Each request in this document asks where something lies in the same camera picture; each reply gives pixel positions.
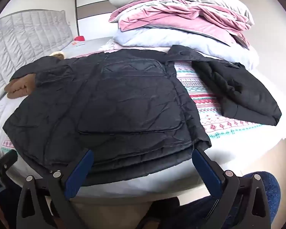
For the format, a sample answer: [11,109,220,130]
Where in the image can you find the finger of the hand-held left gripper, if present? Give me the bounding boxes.
[0,145,18,172]

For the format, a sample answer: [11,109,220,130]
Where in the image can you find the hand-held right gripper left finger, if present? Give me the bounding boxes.
[16,148,94,229]

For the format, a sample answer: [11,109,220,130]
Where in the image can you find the brown plush toy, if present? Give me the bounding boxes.
[4,51,65,100]

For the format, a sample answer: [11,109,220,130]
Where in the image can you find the white wardrobe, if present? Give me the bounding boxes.
[75,0,124,40]

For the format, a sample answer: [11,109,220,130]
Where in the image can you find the pink blanket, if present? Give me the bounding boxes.
[109,0,252,50]

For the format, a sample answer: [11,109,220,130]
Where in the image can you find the grey bedside table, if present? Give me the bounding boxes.
[59,37,115,58]

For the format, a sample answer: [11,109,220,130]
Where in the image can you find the black quilted jacket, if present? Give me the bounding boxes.
[2,45,212,187]

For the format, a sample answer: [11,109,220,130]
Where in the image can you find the person's leg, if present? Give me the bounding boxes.
[155,172,281,229]

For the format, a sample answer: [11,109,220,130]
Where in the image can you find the pale blue duvet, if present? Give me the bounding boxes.
[112,27,259,70]

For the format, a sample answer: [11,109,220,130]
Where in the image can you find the black folded garment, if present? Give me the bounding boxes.
[192,57,283,126]

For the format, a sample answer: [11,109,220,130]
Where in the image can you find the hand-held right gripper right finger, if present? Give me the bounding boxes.
[192,147,271,229]

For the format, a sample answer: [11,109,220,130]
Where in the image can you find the grey quilted headboard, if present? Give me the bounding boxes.
[0,10,73,111]

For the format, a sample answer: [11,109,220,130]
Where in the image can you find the red green printed blanket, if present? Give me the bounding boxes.
[1,39,265,155]

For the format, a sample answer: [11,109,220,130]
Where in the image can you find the white bed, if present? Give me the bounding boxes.
[0,37,286,197]

